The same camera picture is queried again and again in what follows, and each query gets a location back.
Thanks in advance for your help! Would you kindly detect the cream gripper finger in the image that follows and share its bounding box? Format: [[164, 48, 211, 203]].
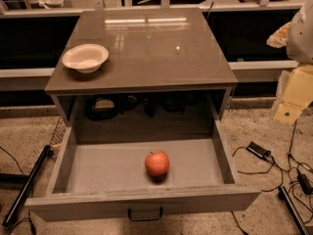
[[273, 65, 313, 124]]

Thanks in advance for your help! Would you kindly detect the red apple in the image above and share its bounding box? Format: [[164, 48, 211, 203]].
[[145, 151, 169, 176]]

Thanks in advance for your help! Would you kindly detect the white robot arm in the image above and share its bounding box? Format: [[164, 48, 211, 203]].
[[268, 0, 313, 124]]

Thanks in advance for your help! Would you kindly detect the grey cabinet with glossy top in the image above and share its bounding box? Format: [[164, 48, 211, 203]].
[[45, 9, 237, 143]]

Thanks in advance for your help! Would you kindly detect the open grey top drawer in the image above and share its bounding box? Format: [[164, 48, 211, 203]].
[[25, 120, 260, 221]]

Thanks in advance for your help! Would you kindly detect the black power adapter near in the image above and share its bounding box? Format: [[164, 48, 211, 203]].
[[246, 142, 271, 159]]

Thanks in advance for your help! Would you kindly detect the black power adapter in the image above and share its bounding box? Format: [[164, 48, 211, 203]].
[[246, 142, 271, 159], [297, 173, 313, 195]]

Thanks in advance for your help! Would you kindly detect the black power adapter far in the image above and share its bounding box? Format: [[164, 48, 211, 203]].
[[297, 173, 313, 195]]

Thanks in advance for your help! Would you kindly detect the black bar on right floor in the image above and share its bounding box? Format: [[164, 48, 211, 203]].
[[279, 186, 311, 235]]

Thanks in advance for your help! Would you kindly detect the black bar on floor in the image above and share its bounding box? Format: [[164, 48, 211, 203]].
[[2, 145, 51, 228], [279, 186, 311, 235]]

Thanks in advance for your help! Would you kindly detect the white bowl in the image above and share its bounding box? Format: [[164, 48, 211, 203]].
[[62, 44, 109, 73]]

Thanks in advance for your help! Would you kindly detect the black bar on left floor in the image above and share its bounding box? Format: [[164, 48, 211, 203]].
[[2, 145, 51, 228]]

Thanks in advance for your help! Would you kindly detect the black cable on right floor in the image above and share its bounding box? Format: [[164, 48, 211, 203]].
[[232, 120, 313, 224]]

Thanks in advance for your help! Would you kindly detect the black cable on floor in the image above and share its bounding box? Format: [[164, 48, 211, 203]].
[[232, 120, 313, 224], [0, 146, 37, 235]]

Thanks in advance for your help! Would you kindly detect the black drawer handle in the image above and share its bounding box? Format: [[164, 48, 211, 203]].
[[127, 207, 163, 222]]

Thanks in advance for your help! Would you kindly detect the wire mesh basket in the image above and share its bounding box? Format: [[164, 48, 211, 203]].
[[49, 118, 66, 160]]

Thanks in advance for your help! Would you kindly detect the black cable on left floor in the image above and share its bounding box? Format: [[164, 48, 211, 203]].
[[0, 146, 37, 235]]

